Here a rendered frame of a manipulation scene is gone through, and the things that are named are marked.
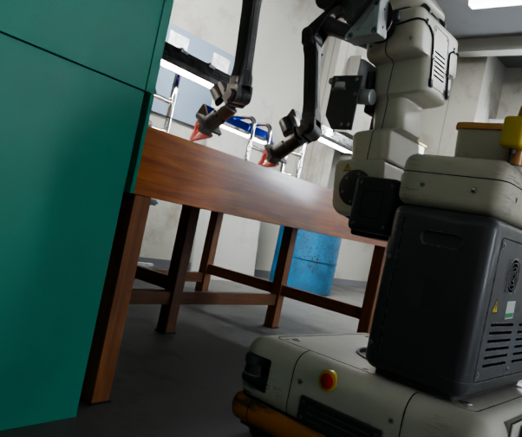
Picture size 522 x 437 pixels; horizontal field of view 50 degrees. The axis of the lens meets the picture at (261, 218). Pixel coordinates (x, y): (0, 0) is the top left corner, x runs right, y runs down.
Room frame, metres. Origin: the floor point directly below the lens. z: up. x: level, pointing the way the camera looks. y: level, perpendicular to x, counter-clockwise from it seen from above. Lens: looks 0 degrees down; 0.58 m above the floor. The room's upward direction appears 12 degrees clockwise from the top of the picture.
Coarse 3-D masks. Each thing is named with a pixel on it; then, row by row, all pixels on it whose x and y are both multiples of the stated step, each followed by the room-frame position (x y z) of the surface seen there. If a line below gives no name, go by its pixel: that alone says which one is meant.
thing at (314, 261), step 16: (304, 240) 5.37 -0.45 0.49; (320, 240) 5.36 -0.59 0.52; (336, 240) 5.47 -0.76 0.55; (304, 256) 5.36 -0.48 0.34; (320, 256) 5.37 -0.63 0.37; (336, 256) 5.53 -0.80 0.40; (272, 272) 5.57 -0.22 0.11; (304, 272) 5.36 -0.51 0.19; (320, 272) 5.39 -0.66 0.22; (304, 288) 5.36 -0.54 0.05; (320, 288) 5.40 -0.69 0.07
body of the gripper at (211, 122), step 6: (198, 114) 1.94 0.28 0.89; (210, 114) 1.94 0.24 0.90; (216, 114) 1.93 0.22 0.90; (204, 120) 1.95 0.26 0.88; (210, 120) 1.94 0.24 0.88; (216, 120) 1.93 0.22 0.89; (204, 126) 1.93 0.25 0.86; (210, 126) 1.94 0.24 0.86; (216, 126) 1.95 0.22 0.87; (216, 132) 1.97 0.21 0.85
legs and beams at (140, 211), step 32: (128, 192) 1.54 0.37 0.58; (128, 224) 1.52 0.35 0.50; (192, 224) 2.55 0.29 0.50; (128, 256) 1.54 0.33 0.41; (288, 256) 3.22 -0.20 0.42; (384, 256) 2.88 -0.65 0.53; (128, 288) 1.56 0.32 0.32; (288, 288) 3.19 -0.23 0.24; (96, 320) 1.55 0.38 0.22; (160, 320) 2.55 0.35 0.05; (96, 352) 1.54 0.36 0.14; (96, 384) 1.53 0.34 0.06
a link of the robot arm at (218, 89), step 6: (216, 84) 1.95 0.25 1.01; (222, 84) 1.93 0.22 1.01; (210, 90) 1.96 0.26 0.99; (216, 90) 1.94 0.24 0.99; (222, 90) 1.93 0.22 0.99; (228, 90) 1.86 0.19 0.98; (216, 96) 1.93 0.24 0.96; (222, 96) 1.89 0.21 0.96; (228, 96) 1.86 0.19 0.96; (216, 102) 1.95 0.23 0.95; (228, 102) 1.88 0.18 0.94
